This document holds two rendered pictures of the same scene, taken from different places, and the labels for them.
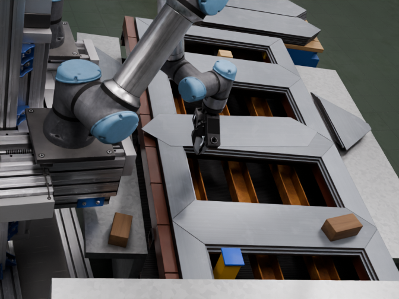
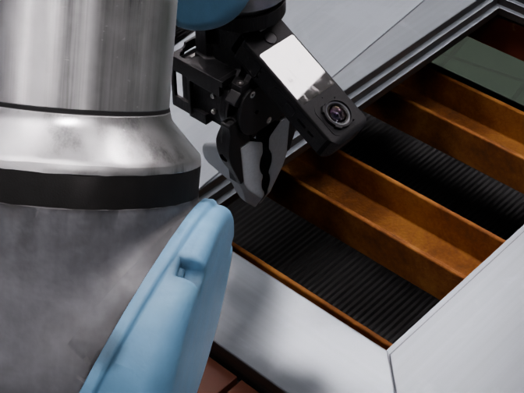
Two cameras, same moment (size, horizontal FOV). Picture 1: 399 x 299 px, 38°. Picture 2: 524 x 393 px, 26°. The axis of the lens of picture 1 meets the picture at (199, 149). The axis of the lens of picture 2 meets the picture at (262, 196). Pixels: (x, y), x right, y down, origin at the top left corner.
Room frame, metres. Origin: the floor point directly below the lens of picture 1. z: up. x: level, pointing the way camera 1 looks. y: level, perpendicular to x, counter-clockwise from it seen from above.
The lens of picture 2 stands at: (0.84, 0.32, 1.56)
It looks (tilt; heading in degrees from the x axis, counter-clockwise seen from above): 41 degrees down; 335
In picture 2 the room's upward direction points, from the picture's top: straight up
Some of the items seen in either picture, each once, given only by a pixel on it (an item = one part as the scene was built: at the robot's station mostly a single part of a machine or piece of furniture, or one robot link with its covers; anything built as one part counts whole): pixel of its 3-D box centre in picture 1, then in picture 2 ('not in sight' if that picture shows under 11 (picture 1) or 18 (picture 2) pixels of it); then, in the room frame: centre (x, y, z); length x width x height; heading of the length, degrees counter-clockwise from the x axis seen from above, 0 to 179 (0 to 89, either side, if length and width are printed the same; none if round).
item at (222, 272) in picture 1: (222, 278); not in sight; (1.15, -0.20, 0.78); 0.05 x 0.05 x 0.19; 23
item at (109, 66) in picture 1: (108, 68); not in sight; (2.13, 0.50, 0.70); 0.39 x 0.12 x 0.04; 23
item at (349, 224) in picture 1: (341, 226); not in sight; (1.45, -0.54, 0.87); 0.12 x 0.06 x 0.05; 129
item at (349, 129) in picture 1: (345, 121); not in sight; (2.25, -0.58, 0.77); 0.45 x 0.20 x 0.04; 23
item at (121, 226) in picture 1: (120, 229); not in sight; (1.26, 0.16, 0.71); 0.10 x 0.06 x 0.05; 9
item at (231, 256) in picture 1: (231, 258); not in sight; (1.15, -0.20, 0.88); 0.06 x 0.06 x 0.02; 23
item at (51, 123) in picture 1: (71, 118); not in sight; (1.26, 0.37, 1.09); 0.15 x 0.15 x 0.10
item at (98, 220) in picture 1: (105, 124); not in sight; (1.79, 0.39, 0.67); 1.30 x 0.20 x 0.03; 23
